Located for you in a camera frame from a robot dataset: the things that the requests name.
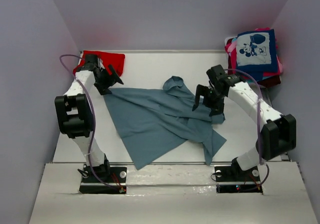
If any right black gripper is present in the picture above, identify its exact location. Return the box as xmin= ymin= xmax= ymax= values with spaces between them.
xmin=192 ymin=84 xmax=226 ymax=117

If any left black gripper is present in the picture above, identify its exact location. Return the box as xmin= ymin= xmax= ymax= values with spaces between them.
xmin=93 ymin=64 xmax=123 ymax=95

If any grey-blue t-shirt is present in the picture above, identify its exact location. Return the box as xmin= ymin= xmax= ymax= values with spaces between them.
xmin=103 ymin=76 xmax=227 ymax=170

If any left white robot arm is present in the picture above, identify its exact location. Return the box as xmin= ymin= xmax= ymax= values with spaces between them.
xmin=54 ymin=54 xmax=123 ymax=184

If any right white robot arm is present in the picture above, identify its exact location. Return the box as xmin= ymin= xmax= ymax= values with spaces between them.
xmin=193 ymin=65 xmax=297 ymax=180

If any folded red t-shirt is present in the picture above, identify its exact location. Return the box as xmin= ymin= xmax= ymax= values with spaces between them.
xmin=82 ymin=50 xmax=125 ymax=77

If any teal folded t-shirt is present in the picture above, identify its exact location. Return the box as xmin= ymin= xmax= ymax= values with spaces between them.
xmin=241 ymin=72 xmax=264 ymax=82

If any pink folded t-shirt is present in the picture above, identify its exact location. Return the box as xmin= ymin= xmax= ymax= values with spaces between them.
xmin=225 ymin=27 xmax=283 ymax=79

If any navy cartoon mouse t-shirt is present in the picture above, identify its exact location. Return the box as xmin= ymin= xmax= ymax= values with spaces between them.
xmin=236 ymin=29 xmax=278 ymax=73

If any dark maroon folded t-shirt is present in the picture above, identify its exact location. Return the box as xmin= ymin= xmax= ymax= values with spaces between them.
xmin=257 ymin=75 xmax=281 ymax=88

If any white foam front board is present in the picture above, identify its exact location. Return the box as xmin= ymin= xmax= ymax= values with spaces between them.
xmin=30 ymin=162 xmax=317 ymax=224

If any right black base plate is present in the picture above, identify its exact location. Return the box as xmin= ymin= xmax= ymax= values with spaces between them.
xmin=210 ymin=166 xmax=263 ymax=194

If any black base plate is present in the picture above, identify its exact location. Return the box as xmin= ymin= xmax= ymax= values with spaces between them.
xmin=77 ymin=165 xmax=127 ymax=195
xmin=210 ymin=166 xmax=263 ymax=194

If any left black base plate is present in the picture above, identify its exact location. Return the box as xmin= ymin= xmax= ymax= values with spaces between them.
xmin=77 ymin=165 xmax=127 ymax=195

